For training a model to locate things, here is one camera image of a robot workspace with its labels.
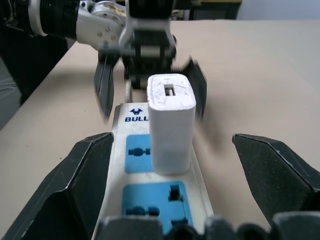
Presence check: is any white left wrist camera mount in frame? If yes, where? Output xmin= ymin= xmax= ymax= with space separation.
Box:
xmin=118 ymin=0 xmax=176 ymax=51

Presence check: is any white blue power strip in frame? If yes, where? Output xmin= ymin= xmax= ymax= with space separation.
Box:
xmin=91 ymin=102 xmax=216 ymax=240

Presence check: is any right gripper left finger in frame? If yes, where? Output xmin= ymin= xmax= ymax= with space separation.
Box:
xmin=0 ymin=132 xmax=115 ymax=240

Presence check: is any white usb charger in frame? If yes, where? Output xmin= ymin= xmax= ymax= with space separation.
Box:
xmin=146 ymin=73 xmax=197 ymax=176

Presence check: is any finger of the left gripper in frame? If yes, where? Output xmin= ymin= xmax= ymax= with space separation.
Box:
xmin=93 ymin=55 xmax=116 ymax=125
xmin=171 ymin=58 xmax=208 ymax=121

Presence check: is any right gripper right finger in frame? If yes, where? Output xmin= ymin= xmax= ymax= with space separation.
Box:
xmin=232 ymin=133 xmax=320 ymax=227

